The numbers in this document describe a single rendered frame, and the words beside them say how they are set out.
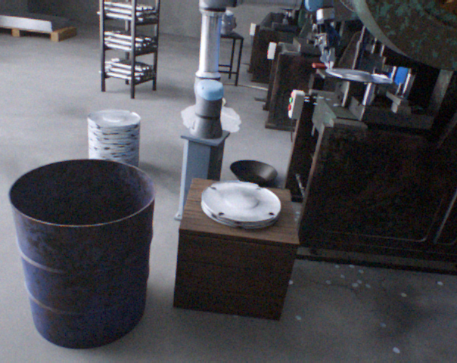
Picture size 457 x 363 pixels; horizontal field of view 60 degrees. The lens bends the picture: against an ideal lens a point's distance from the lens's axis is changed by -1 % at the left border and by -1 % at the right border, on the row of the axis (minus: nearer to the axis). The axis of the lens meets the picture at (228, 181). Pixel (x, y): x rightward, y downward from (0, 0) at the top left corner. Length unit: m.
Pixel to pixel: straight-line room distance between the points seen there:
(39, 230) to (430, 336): 1.41
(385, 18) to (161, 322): 1.24
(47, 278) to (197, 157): 0.87
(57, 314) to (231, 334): 0.57
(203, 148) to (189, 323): 0.75
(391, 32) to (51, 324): 1.38
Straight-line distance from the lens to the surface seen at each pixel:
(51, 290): 1.28
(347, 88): 1.85
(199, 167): 1.83
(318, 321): 1.61
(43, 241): 1.17
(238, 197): 1.46
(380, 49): 1.85
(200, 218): 1.37
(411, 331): 1.74
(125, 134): 2.28
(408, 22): 1.42
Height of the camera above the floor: 1.09
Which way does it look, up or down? 27 degrees down
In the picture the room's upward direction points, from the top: 8 degrees clockwise
